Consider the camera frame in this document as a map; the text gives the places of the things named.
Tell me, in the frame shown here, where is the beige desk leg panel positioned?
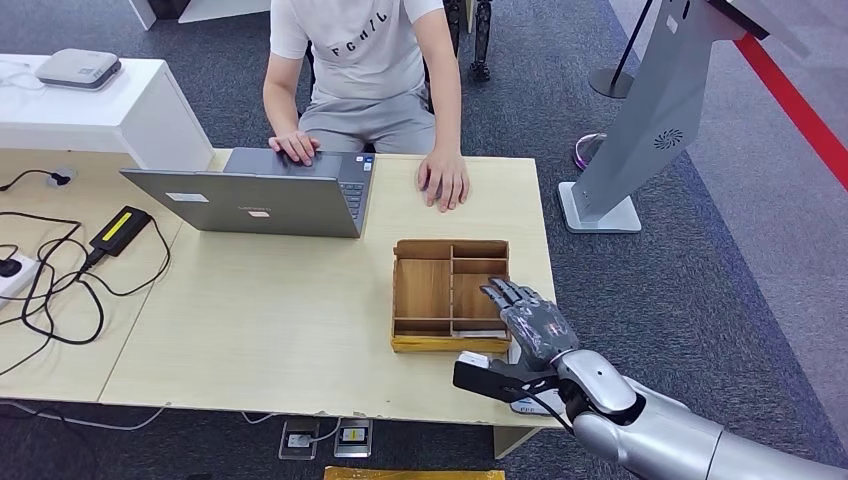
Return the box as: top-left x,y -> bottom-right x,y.
493,423 -> 541,460

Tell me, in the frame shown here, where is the black power adapter yellow label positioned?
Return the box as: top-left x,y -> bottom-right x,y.
88,205 -> 154,258

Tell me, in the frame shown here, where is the black metal stand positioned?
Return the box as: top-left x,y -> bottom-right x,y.
447,0 -> 495,84

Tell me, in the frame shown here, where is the thick black power cable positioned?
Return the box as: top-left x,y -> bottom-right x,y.
0,210 -> 106,346

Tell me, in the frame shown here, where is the wooden compartment box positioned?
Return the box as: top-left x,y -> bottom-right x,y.
390,239 -> 513,354

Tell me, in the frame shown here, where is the white power strip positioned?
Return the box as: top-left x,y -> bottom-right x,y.
0,252 -> 40,310

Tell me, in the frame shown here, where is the purple round base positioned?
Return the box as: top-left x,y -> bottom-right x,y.
573,132 -> 607,172

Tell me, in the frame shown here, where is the grey kiosk stand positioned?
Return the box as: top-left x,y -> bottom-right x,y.
557,0 -> 813,235

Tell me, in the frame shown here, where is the person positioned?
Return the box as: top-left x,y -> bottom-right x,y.
262,0 -> 472,215

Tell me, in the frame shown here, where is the floor socket with yellow label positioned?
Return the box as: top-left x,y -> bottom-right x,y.
333,418 -> 374,460

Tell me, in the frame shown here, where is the floor socket with white plug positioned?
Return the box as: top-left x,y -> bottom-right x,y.
278,417 -> 321,462

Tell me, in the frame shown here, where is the white furniture base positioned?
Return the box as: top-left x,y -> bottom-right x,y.
127,0 -> 274,31

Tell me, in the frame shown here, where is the grey laptop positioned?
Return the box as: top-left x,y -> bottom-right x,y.
119,146 -> 376,240

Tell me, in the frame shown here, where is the white cabinet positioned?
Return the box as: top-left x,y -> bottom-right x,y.
0,54 -> 215,172

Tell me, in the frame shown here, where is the black cable with plug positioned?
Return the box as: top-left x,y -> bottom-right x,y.
0,168 -> 72,193

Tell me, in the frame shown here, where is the black stanchion post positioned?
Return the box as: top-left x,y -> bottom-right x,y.
588,0 -> 659,101

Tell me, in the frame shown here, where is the white floor cable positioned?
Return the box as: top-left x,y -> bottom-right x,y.
0,396 -> 172,432

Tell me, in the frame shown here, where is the thin black adapter cable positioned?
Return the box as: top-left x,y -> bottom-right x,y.
0,215 -> 173,378

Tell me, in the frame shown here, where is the grey card reader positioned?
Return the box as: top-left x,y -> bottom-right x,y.
506,339 -> 566,419

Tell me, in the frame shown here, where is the yellow orange floor tape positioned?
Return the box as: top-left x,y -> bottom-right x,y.
324,466 -> 508,480

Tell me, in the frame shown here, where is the grey flat device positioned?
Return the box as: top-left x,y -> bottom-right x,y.
34,48 -> 123,91

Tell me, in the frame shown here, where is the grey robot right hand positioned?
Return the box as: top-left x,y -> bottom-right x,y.
480,278 -> 581,382

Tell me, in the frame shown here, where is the person's left hand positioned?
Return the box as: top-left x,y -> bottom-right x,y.
417,148 -> 472,215

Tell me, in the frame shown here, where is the person's right hand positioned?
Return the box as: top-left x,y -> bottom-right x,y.
268,130 -> 323,167

